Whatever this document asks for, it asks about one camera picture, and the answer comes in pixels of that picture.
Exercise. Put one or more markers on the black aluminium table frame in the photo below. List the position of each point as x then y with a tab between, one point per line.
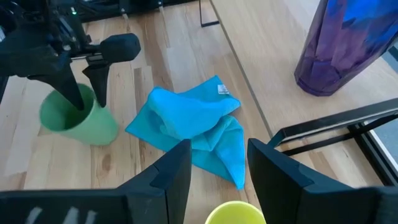
140	4

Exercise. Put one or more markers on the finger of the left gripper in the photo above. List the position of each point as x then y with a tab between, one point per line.
99	84
66	84

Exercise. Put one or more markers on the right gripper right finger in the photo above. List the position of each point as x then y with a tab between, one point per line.
295	199

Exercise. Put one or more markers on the purple faceted plastic tumbler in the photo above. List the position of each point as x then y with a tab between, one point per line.
339	49

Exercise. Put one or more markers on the green plastic cup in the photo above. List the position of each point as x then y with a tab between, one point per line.
93	127

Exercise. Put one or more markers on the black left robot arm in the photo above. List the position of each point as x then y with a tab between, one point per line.
18	12

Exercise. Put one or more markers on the blue microfiber cloth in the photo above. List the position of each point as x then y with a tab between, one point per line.
192	115

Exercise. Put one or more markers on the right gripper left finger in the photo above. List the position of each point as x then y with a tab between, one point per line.
155	199

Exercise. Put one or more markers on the wooden shelf with black legs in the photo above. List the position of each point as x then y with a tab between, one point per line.
280	62

